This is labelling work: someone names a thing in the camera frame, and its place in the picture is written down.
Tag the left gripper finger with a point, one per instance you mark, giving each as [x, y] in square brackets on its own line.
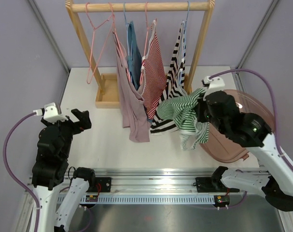
[85, 121]
[78, 114]

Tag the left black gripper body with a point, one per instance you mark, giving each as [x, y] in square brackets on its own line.
[69, 127]

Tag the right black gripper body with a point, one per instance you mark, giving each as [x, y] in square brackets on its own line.
[203, 114]

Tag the green striped tank top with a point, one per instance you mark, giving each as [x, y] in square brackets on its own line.
[181, 111]

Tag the mauve tank top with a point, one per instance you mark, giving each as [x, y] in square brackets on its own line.
[132, 109]

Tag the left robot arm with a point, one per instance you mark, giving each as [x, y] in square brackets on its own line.
[50, 167]

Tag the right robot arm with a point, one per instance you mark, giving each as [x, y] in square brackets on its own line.
[280, 166]

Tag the black white striped tank top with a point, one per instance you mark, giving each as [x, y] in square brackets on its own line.
[173, 89]

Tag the red striped tank top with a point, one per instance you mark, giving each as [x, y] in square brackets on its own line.
[153, 78]

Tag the blue tank top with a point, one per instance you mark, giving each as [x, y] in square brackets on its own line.
[134, 58]

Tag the pink translucent plastic basin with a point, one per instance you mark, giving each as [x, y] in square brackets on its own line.
[255, 106]

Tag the wooden clothes rack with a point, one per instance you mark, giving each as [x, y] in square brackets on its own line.
[107, 96]

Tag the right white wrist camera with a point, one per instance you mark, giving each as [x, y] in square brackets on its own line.
[212, 85]

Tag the slotted cable duct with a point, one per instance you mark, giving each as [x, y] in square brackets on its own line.
[152, 199]

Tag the aluminium mounting rail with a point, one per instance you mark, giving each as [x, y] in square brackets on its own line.
[146, 181]

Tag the blue wire hanger left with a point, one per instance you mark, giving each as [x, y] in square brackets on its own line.
[126, 31]

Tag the blue wire hanger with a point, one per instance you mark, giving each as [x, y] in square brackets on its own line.
[181, 75]
[126, 31]

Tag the blue wire hanger right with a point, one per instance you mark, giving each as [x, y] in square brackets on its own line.
[181, 75]

